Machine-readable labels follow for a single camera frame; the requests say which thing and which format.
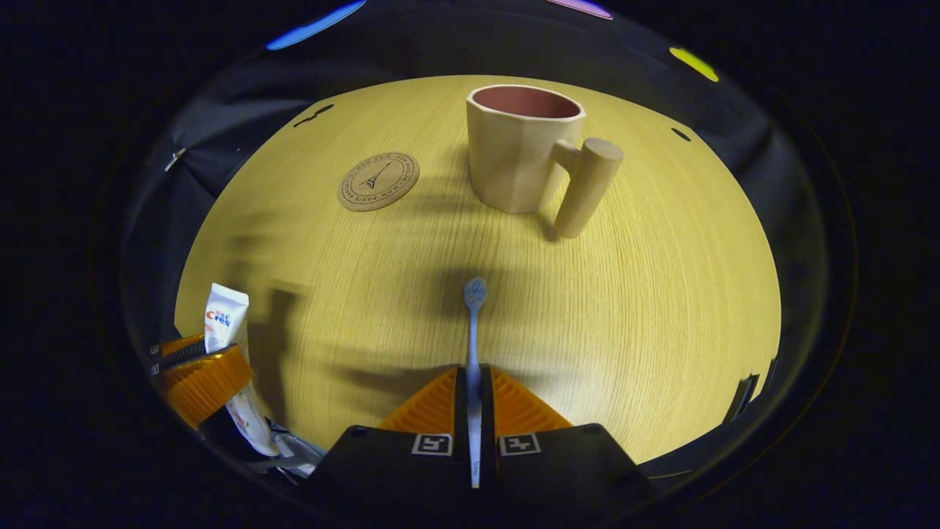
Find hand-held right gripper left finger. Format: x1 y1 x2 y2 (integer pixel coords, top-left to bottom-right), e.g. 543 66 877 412
305 365 471 512

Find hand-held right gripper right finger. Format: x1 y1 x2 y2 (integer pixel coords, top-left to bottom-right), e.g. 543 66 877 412
481 365 658 512

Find white toothpaste tube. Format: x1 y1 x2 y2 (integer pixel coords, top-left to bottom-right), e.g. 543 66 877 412
203 283 281 458

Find light blue toothbrush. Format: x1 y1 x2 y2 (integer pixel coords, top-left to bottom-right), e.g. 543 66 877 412
463 277 489 489

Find round brown coaster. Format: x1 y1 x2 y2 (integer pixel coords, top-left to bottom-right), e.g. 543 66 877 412
337 152 421 213

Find beige cup with pink inside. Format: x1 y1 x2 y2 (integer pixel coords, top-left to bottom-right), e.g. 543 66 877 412
466 84 625 240

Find wooden desktop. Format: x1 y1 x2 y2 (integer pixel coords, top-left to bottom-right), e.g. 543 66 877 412
174 73 781 465

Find black backdrop cloth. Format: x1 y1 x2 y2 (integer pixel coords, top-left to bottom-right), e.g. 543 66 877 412
121 0 831 478

